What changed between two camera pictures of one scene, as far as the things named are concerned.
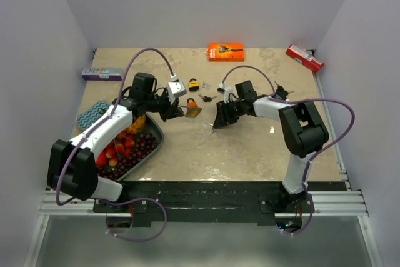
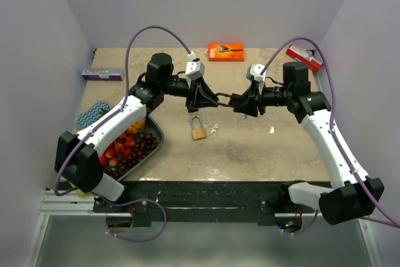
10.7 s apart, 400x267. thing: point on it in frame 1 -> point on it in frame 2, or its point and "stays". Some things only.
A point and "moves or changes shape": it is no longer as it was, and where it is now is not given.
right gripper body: (233, 111) -> (259, 98)
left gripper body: (165, 109) -> (194, 94)
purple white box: (102, 74) stays
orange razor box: (226, 52) stays
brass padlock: (193, 112) moves or changes shape
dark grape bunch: (143, 144) stays
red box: (306, 59) stays
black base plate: (205, 203) stays
